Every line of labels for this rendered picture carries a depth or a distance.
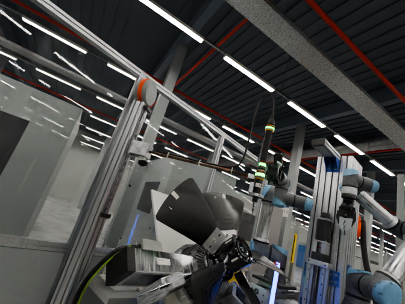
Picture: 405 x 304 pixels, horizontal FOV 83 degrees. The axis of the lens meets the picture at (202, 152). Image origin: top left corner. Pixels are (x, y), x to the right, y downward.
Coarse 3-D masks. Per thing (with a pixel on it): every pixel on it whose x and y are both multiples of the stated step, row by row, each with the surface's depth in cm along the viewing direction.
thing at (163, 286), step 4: (188, 272) 80; (184, 276) 77; (188, 276) 78; (164, 284) 70; (168, 284) 71; (156, 288) 67; (160, 288) 68; (164, 288) 69; (148, 292) 65; (140, 296) 62
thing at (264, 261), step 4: (252, 252) 117; (256, 252) 119; (256, 256) 111; (260, 256) 115; (264, 256) 118; (256, 260) 100; (260, 260) 105; (264, 260) 109; (268, 260) 115; (264, 264) 100; (268, 264) 105; (272, 264) 110; (272, 268) 101; (276, 268) 106; (280, 272) 105; (284, 276) 103
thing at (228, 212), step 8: (208, 192) 120; (208, 200) 116; (216, 200) 117; (224, 200) 118; (232, 200) 119; (240, 200) 122; (216, 208) 113; (224, 208) 113; (232, 208) 114; (240, 208) 116; (216, 216) 109; (224, 216) 109; (232, 216) 109; (240, 216) 111; (224, 224) 105; (232, 224) 105
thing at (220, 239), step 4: (216, 228) 92; (216, 232) 92; (220, 232) 93; (212, 236) 91; (216, 236) 92; (220, 236) 92; (224, 236) 93; (208, 240) 91; (212, 240) 91; (216, 240) 92; (220, 240) 92; (224, 240) 93; (204, 244) 90; (208, 244) 90; (212, 244) 91; (216, 244) 92; (220, 244) 92; (208, 248) 90; (212, 248) 91; (216, 248) 91; (212, 252) 91
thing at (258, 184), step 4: (272, 116) 118; (268, 120) 118; (272, 120) 116; (272, 124) 119; (256, 180) 108; (260, 180) 107; (256, 184) 107; (260, 184) 107; (256, 188) 106; (260, 188) 107; (256, 192) 106; (252, 200) 106; (256, 200) 105
